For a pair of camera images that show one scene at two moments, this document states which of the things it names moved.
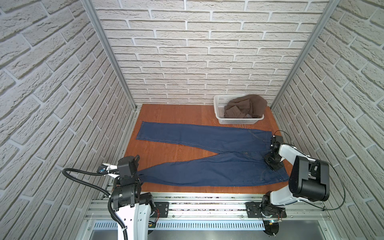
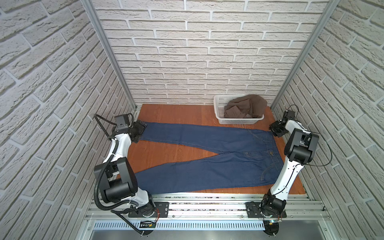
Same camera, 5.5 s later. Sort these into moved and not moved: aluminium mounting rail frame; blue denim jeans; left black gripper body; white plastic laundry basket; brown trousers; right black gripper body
Moved: left black gripper body; right black gripper body
Not moved: white plastic laundry basket; blue denim jeans; brown trousers; aluminium mounting rail frame
